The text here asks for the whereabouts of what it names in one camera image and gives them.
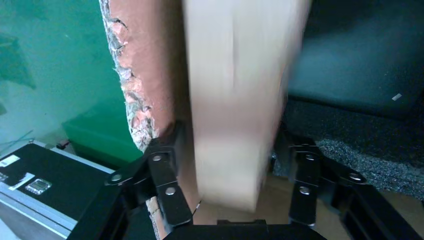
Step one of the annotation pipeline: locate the tall black foam block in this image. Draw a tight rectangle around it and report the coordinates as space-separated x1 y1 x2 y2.
273 0 424 202

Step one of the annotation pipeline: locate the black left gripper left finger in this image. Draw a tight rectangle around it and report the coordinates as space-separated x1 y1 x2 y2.
67 137 194 240

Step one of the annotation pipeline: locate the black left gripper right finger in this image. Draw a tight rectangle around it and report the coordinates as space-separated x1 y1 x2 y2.
274 129 422 240

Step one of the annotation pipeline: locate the black aluminium-edged case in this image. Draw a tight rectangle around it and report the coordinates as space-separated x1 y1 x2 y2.
0 142 115 240

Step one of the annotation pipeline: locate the small plain cardboard box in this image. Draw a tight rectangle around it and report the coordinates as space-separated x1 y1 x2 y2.
181 0 312 213

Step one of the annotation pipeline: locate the green plastic crate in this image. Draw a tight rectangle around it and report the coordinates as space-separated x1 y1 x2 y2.
62 99 143 167

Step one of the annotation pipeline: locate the big torn cardboard box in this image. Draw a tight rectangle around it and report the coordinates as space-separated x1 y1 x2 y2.
98 0 424 240

